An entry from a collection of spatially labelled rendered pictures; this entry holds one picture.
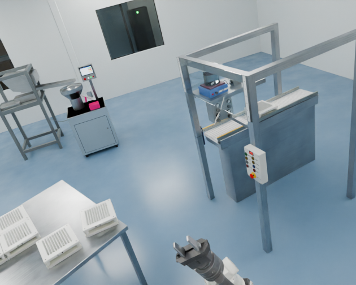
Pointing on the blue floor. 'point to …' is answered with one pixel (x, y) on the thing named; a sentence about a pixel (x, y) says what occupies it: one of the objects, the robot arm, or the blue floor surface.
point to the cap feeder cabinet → (92, 128)
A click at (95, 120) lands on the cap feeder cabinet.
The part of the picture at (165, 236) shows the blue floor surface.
